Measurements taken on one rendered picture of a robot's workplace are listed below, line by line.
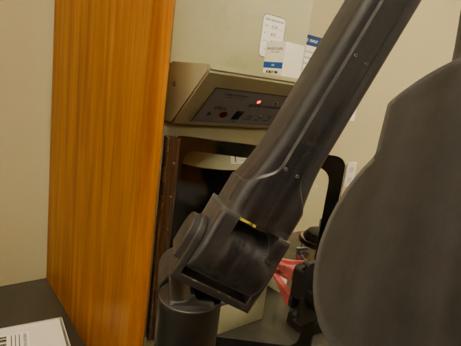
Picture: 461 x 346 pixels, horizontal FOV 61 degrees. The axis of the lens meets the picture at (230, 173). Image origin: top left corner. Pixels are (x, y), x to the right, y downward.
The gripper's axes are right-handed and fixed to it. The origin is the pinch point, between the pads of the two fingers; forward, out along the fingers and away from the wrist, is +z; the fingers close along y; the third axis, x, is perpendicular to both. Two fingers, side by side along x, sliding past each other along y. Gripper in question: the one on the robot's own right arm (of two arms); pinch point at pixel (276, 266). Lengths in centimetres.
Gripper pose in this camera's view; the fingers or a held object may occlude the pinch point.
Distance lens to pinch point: 69.3
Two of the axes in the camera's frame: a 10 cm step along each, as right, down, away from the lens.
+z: -6.0, -2.4, 7.6
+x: -7.9, 0.4, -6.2
